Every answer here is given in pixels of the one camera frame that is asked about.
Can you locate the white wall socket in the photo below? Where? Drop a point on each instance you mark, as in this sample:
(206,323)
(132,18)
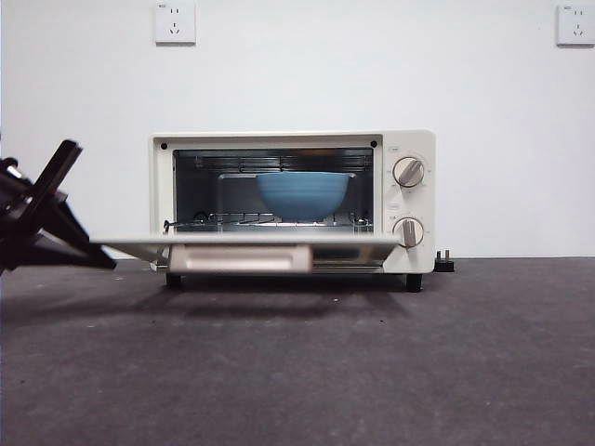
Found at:
(576,25)
(175,23)

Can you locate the blue ribbed bowl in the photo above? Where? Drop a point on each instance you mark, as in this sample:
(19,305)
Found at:
(302,197)

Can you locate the black power plug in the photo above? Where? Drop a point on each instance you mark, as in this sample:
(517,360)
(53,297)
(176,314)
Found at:
(444,265)

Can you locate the white toaster oven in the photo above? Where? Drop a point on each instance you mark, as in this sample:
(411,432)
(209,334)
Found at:
(160,195)

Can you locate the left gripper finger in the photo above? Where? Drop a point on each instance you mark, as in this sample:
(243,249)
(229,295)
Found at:
(65,223)
(51,253)

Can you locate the beige oven knob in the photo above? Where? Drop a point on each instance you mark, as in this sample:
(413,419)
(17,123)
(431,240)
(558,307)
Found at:
(409,173)
(408,233)

